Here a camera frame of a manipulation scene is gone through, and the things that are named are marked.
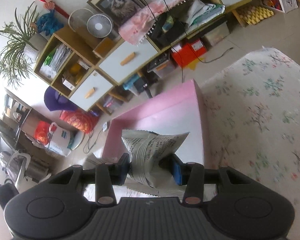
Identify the red cardboard box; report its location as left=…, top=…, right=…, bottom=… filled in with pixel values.
left=171, top=39, right=207, bottom=68

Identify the white printed snack packet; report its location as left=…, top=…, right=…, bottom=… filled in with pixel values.
left=121, top=129, right=189, bottom=188
left=80, top=153, right=186, bottom=201

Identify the potted green plant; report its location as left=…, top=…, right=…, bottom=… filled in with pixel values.
left=0, top=3, right=39, bottom=88

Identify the yellow egg tray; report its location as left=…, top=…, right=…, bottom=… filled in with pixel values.
left=238, top=5, right=274, bottom=25

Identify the white office chair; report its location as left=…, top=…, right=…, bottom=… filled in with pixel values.
left=0, top=151, right=51, bottom=192

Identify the wooden shelf cabinet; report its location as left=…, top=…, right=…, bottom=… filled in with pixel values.
left=34, top=27, right=158, bottom=114

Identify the framed cat picture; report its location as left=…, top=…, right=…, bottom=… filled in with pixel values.
left=87, top=0, right=144, bottom=27

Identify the white desk fan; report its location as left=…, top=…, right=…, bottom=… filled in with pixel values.
left=87, top=14, right=113, bottom=38

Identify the floral tablecloth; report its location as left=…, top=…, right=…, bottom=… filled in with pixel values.
left=202, top=48, right=300, bottom=239

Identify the purple plush toy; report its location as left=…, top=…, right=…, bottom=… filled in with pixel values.
left=44, top=87, right=78, bottom=112

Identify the pink cardboard box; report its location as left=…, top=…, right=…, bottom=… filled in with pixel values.
left=102, top=80, right=211, bottom=165

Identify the pink table runner cloth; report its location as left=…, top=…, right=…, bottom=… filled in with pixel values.
left=119, top=0, right=187, bottom=45

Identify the red festive bag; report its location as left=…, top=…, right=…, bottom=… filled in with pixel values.
left=59, top=109, right=99, bottom=134

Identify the low wooden tv cabinet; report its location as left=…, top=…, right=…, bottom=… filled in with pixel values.
left=147, top=0, right=298, bottom=53

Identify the white shopping bag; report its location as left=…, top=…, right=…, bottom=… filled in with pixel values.
left=45, top=122, right=74, bottom=157

